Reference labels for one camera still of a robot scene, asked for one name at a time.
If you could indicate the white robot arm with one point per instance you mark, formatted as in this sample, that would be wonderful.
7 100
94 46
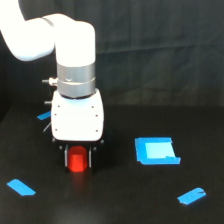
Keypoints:
73 43

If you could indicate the blue tape strip front left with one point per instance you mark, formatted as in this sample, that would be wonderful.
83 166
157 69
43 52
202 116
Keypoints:
21 188

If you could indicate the blue tape square marker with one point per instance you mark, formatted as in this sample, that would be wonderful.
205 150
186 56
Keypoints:
155 151

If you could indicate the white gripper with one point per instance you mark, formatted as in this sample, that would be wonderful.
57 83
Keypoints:
78 120

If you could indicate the blue tape strip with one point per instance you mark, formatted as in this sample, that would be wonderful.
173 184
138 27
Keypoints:
21 188
192 196
44 115

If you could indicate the red hexagonal block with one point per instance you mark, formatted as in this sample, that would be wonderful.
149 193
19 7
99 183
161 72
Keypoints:
78 159

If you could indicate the blue tape strip front right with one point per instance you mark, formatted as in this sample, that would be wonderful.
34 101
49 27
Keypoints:
192 196

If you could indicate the blue tape strip back left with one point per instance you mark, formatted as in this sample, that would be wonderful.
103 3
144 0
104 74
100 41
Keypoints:
44 115

